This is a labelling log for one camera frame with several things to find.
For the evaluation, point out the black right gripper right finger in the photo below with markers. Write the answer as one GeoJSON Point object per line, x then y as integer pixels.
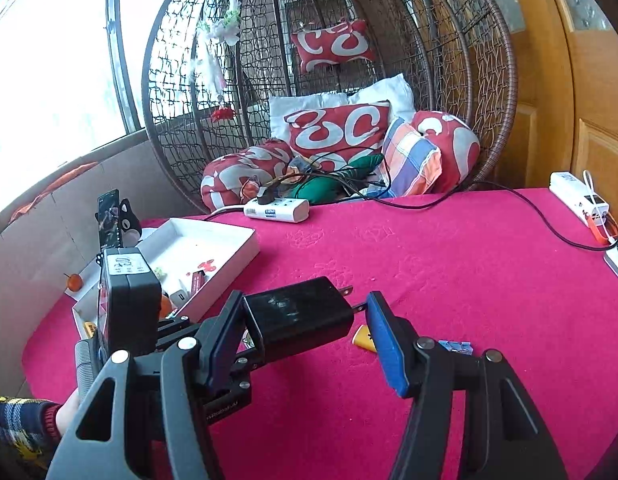
{"type": "Point", "coordinates": [504, 435]}

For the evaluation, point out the blue binder clip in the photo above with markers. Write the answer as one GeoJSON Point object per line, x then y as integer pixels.
{"type": "Point", "coordinates": [461, 347]}

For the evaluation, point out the small green label bottle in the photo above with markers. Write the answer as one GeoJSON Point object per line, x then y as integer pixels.
{"type": "Point", "coordinates": [160, 274]}

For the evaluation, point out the black usb charger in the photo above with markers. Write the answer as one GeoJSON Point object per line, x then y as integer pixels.
{"type": "Point", "coordinates": [296, 318]}

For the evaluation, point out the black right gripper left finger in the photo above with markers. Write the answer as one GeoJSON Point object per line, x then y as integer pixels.
{"type": "Point", "coordinates": [172, 396]}

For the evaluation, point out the black smartphone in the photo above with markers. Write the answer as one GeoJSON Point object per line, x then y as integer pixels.
{"type": "Point", "coordinates": [108, 219]}

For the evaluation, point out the red white small headrest pillow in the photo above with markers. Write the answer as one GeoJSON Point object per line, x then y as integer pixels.
{"type": "Point", "coordinates": [342, 43]}

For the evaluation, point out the white power strip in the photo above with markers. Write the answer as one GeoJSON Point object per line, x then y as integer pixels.
{"type": "Point", "coordinates": [287, 210]}

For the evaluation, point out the orange tangerine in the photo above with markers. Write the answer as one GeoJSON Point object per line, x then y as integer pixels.
{"type": "Point", "coordinates": [166, 307]}

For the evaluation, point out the white plug adapter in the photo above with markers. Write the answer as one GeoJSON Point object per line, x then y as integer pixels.
{"type": "Point", "coordinates": [179, 298]}

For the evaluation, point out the white feather dreamcatcher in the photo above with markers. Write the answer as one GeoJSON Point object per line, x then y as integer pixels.
{"type": "Point", "coordinates": [211, 34]}

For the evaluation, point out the yellow black lighter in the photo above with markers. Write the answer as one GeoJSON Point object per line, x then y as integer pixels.
{"type": "Point", "coordinates": [362, 339]}

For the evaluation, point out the small orange fruit left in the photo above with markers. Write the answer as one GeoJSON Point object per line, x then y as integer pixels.
{"type": "Point", "coordinates": [74, 282]}

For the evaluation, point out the red white seat cushion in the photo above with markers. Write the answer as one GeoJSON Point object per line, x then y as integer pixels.
{"type": "Point", "coordinates": [272, 166]}

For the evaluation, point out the white power strip right edge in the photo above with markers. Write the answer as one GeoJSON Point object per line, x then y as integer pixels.
{"type": "Point", "coordinates": [579, 198]}

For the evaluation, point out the white shallow tray box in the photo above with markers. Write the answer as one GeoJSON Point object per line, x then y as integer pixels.
{"type": "Point", "coordinates": [183, 246]}

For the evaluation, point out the wicker hanging egg chair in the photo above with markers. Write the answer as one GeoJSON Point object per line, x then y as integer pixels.
{"type": "Point", "coordinates": [456, 55]}

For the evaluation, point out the patterned sleeve left forearm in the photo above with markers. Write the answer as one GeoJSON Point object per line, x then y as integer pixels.
{"type": "Point", "coordinates": [29, 429]}

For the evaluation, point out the green cloth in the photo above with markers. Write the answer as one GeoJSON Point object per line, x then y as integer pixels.
{"type": "Point", "coordinates": [322, 187]}

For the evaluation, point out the wooden glass door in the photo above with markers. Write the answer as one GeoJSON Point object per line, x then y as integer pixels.
{"type": "Point", "coordinates": [568, 92]}

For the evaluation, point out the magenta tablecloth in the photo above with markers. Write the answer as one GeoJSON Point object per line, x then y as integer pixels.
{"type": "Point", "coordinates": [496, 269]}

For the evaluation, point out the plaid colourful cushion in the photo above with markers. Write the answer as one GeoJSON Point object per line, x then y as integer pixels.
{"type": "Point", "coordinates": [412, 163]}

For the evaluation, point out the red lip balm tube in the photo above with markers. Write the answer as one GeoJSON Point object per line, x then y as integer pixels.
{"type": "Point", "coordinates": [198, 280]}

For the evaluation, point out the red white back cushion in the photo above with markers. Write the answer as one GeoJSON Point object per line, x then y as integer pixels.
{"type": "Point", "coordinates": [335, 136]}

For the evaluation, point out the person left hand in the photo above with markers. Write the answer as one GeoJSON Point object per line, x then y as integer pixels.
{"type": "Point", "coordinates": [66, 412]}

